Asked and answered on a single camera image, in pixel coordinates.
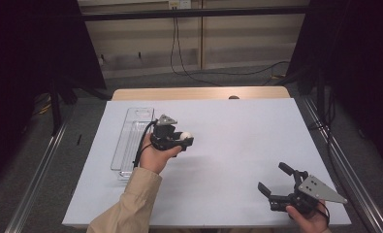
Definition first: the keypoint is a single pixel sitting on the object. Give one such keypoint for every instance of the clear plastic container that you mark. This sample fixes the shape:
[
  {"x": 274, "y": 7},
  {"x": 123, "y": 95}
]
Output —
[{"x": 131, "y": 142}]

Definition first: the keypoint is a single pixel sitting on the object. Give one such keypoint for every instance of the metal floor rail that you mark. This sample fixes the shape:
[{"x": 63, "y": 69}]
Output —
[
  {"x": 347, "y": 168},
  {"x": 34, "y": 181}
]

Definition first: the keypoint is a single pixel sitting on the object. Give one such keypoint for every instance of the dark round table grommet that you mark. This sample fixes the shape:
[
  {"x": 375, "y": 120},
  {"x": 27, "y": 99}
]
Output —
[{"x": 233, "y": 97}]

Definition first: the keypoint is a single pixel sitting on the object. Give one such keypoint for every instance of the white ping pong ball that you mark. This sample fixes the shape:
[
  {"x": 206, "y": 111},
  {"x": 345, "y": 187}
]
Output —
[{"x": 185, "y": 135}]

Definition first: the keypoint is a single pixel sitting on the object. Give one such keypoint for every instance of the white wall socket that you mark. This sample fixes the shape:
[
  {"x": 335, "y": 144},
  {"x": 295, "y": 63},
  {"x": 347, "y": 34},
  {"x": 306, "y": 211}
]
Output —
[{"x": 180, "y": 4}]

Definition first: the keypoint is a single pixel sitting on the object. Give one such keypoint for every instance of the person's right hand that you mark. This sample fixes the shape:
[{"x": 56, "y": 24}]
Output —
[{"x": 312, "y": 221}]

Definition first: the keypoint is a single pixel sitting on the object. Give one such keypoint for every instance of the long wooden desk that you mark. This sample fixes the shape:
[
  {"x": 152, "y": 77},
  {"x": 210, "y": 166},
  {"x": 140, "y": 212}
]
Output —
[{"x": 192, "y": 13}]

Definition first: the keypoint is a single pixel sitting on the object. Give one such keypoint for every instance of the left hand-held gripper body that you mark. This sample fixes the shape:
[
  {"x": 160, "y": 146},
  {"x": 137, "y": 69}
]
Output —
[{"x": 163, "y": 137}]

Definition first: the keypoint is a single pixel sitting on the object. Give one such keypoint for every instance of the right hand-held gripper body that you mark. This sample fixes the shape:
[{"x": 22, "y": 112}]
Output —
[{"x": 308, "y": 194}]

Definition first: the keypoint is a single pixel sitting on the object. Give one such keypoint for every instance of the black curtain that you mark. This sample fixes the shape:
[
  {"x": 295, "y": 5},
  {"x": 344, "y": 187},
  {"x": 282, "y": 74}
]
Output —
[
  {"x": 357, "y": 64},
  {"x": 27, "y": 64}
]

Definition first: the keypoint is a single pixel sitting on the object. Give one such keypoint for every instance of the person's left hand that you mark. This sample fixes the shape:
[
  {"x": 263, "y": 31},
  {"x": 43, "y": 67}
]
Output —
[{"x": 155, "y": 158}]

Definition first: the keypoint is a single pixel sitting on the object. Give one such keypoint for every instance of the small black stick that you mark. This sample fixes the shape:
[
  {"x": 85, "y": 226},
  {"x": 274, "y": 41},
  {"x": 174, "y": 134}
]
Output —
[{"x": 79, "y": 139}]

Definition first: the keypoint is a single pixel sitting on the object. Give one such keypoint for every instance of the light wooden table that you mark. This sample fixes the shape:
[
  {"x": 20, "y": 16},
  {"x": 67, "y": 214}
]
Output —
[{"x": 179, "y": 93}]

